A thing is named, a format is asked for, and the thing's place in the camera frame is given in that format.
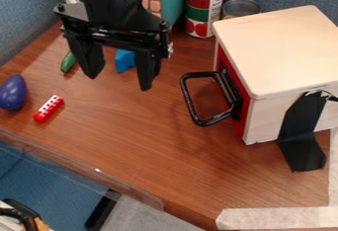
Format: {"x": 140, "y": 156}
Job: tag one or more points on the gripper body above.
{"x": 132, "y": 27}

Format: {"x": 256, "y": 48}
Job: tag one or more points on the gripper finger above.
{"x": 90, "y": 59}
{"x": 146, "y": 68}

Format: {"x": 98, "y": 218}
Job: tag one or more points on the drawer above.
{"x": 235, "y": 92}

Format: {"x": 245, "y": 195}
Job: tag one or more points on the green toy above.
{"x": 67, "y": 62}

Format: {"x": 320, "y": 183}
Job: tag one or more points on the blue block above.
{"x": 124, "y": 60}

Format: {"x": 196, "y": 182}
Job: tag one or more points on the red toy brick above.
{"x": 48, "y": 108}

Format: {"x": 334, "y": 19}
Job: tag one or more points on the red green white can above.
{"x": 202, "y": 8}

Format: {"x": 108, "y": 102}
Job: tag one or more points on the purple toy eggplant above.
{"x": 12, "y": 93}

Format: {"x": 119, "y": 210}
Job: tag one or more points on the silver can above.
{"x": 240, "y": 8}

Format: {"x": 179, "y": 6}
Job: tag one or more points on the cabinet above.
{"x": 281, "y": 44}

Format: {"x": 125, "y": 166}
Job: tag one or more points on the black tape strip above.
{"x": 303, "y": 126}

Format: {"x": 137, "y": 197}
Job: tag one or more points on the white tape strip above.
{"x": 281, "y": 216}

